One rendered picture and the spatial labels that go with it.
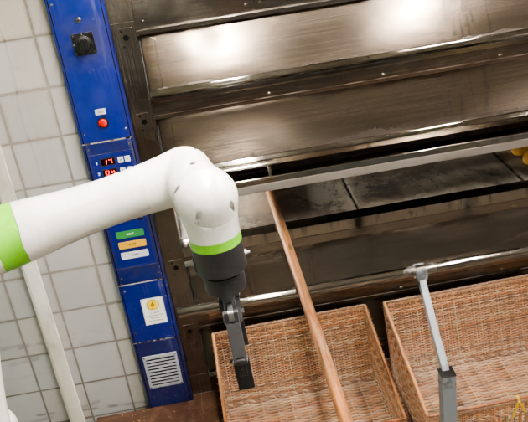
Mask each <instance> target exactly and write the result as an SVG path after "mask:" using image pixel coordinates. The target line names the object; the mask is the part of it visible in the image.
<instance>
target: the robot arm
mask: <svg viewBox="0 0 528 422"><path fill-rule="evenodd" d="M238 201H239V198H238V191H237V188H236V185H235V183H234V181H233V180H232V178H231V177H230V176H229V175H228V174H226V173H225V172H224V171H222V170H220V169H219V168H217V167H216V166H214V165H213V164H212V163H211V161H210V160H209V158H208V157H207V156H206V155H205V154H204V153H203V152H202V151H200V150H198V149H194V148H192V147H175V148H174V149H171V150H169V151H167V152H165V153H163V154H161V155H159V156H157V157H155V158H152V159H150V160H148V161H145V162H143V163H140V164H138V165H136V166H134V167H130V168H128V169H126V170H123V171H121V172H117V173H115V174H112V175H110V176H107V177H104V178H100V179H97V180H95V181H92V182H89V183H84V184H81V185H78V186H75V187H72V188H67V189H63V190H59V191H56V192H52V193H46V194H42V195H39V196H34V197H30V198H24V199H20V200H17V201H12V202H10V203H3V204H0V275H3V274H5V273H8V272H9V271H11V270H15V269H17V268H19V267H21V266H23V265H26V264H28V263H30V262H33V261H35V260H37V259H40V258H42V257H44V256H46V255H48V254H50V253H53V252H55V251H56V250H59V249H61V248H63V247H65V246H66V245H68V244H72V243H74V242H76V241H77V240H80V239H83V238H85V237H87V236H89V235H92V234H95V233H97V232H99V231H102V230H104V229H108V228H110V227H112V226H115V225H118V224H121V223H124V222H127V221H129V220H132V219H136V218H139V217H142V216H145V215H148V214H153V213H156V212H159V211H163V210H166V209H170V208H176V211H177V213H178V215H179V217H180V218H181V220H182V222H183V224H184V227H185V229H186V232H187V235H188V238H189V244H190V248H191V251H192V256H193V259H192V260H191V261H186V262H184V263H185V267H188V266H193V267H194V271H195V273H197V275H198V276H199V277H200V278H202V279H203V280H204V286H205V289H206V292H207V293H208V294H209V295H210V296H213V297H217V298H218V300H219V307H220V310H221V312H222V316H223V321H224V324H225V325H226V328H227V332H228V337H229V341H230V349H231V353H232V359H231V360H230V363H233V365H234V369H235V372H236V379H237V383H238V387H239V390H243V389H250V388H255V387H256V386H255V382H254V378H253V374H252V370H251V363H250V359H249V355H248V354H246V348H245V345H248V344H249V342H248V338H247V334H246V327H245V323H244V319H243V316H242V314H241V313H244V307H241V300H240V292H241V291H242V290H243V289H244V288H245V287H246V276H245V271H244V269H245V268H246V265H247V260H246V255H248V254H249V253H250V250H246V249H244V245H243V240H242V236H241V229H240V224H239V218H238ZM0 422H18V420H17V418H16V416H15V414H14V413H13V412H12V411H11V410H9V409H8V405H7V400H6V395H5V391H4V385H3V374H2V367H1V359H0Z"/></svg>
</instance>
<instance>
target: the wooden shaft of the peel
mask: <svg viewBox="0 0 528 422"><path fill-rule="evenodd" d="M266 194H267V198H268V201H269V204H270V206H271V209H272V214H273V217H274V219H275V222H276V225H277V229H278V233H279V235H280V238H281V241H282V245H283V248H284V251H285V254H286V257H287V261H288V264H289V266H290V269H291V272H292V277H293V279H294V282H295V285H296V287H297V291H298V295H299V298H300V301H301V303H302V306H303V311H304V314H305V317H306V319H307V322H308V326H309V330H310V332H311V335H312V338H313V342H314V345H315V347H316V351H317V354H318V358H319V361H320V363H321V366H322V370H323V372H324V377H325V379H326V382H327V385H328V388H329V392H330V395H331V398H332V400H333V403H334V408H335V411H336V414H337V416H338V419H339V422H354V421H353V419H352V416H351V413H350V411H349V406H348V404H347V402H346V399H345V396H344V392H343V389H342V387H341V384H340V381H339V378H338V375H337V373H336V370H335V367H334V363H333V360H332V358H331V355H330V352H329V349H328V346H327V343H326V341H325V338H324V334H323V331H322V328H321V326H320V324H319V321H318V317H317V314H316V311H315V309H314V306H313V302H312V299H311V297H310V295H309V292H308V288H307V285H306V282H305V280H304V277H303V273H302V271H301V268H300V265H299V263H298V258H297V256H296V253H295V250H294V248H293V246H292V241H291V239H290V236H289V233H288V231H287V226H286V224H285V221H284V219H283V216H282V212H281V209H280V207H279V204H278V201H277V197H276V194H275V193H274V190H272V191H266Z"/></svg>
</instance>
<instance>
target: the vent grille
mask: <svg viewBox="0 0 528 422"><path fill-rule="evenodd" d="M142 360H143V363H144V367H145V370H146V374H147V377H148V383H149V387H150V389H155V388H160V387H164V386H169V385H174V384H179V383H183V378H182V374H181V371H180V366H179V361H178V356H177V353H176V351H175V352H170V353H162V354H157V355H152V356H147V357H142Z"/></svg>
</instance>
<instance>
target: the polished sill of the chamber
mask: <svg viewBox="0 0 528 422"><path fill-rule="evenodd" d="M523 198H528V180H524V181H519V182H514V183H505V184H500V185H495V186H490V187H485V188H476V189H471V190H467V191H462V192H456V193H448V194H443V195H437V196H432V197H428V198H419V199H413V200H409V201H404V202H399V203H390V204H385V205H380V206H375V207H370V208H361V209H356V210H351V211H346V212H341V213H336V214H327V215H323V216H318V217H312V218H307V219H299V220H293V221H288V222H285V224H286V226H287V231H288V233H289V236H290V239H297V238H302V237H307V236H312V235H317V234H326V233H331V232H336V231H340V230H346V229H354V228H359V227H365V226H369V225H374V224H383V223H388V222H393V221H398V220H403V219H412V218H416V217H421V216H427V215H432V214H440V213H446V212H450V211H455V210H460V209H465V208H474V207H479V206H484V205H489V204H494V203H503V202H508V201H512V200H517V199H523ZM241 236H242V240H243V245H244V248H245V247H250V246H255V245H259V244H269V243H273V242H278V241H281V238H280V235H279V233H278V229H277V225H276V224H269V225H265V226H260V227H255V228H250V229H241ZM182 251H183V255H184V258H188V257H193V256H192V251H191V248H190V244H189V239H183V240H182Z"/></svg>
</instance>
